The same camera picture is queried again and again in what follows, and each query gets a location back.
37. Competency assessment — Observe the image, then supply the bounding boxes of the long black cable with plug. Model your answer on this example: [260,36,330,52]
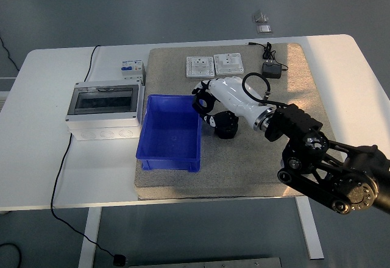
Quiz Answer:
[50,44,126,266]

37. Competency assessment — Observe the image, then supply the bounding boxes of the white table leg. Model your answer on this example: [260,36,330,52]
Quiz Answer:
[78,208,103,268]
[294,197,324,260]

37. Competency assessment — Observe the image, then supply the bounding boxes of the thin black floor cable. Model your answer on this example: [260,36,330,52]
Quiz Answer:
[0,35,20,71]

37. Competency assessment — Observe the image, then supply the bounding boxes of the grey-brown mat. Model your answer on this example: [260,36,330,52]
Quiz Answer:
[133,42,338,201]

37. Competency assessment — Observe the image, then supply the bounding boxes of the grey distribution box, clear lid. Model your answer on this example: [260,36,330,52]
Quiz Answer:
[65,80,143,141]

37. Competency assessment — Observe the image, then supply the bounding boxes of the white frame fixture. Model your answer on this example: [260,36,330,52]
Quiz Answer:
[0,77,16,112]

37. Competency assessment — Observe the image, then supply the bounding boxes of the flat floor socket plate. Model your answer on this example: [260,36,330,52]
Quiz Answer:
[255,23,273,35]

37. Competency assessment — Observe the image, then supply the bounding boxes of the black floor cable loop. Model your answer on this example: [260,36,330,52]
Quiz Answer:
[0,242,22,268]

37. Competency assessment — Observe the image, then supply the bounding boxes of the open floor socket lid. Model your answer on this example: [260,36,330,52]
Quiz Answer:
[252,10,269,24]

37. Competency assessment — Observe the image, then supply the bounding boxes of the black power adapter with cord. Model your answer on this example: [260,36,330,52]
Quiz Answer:
[247,41,289,79]

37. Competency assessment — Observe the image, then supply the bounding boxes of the white wall socket panel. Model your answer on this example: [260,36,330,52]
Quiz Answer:
[213,52,245,76]
[185,55,216,79]

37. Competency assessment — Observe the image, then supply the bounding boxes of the grey metal plate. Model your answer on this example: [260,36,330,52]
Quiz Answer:
[127,257,283,268]

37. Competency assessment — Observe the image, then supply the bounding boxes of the blue plastic bin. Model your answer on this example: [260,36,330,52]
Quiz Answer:
[135,94,202,171]

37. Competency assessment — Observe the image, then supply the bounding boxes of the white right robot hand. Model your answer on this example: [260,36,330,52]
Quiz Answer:
[191,76,264,128]

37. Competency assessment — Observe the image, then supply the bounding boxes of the white circuit breaker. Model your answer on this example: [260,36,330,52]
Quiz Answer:
[119,60,146,86]

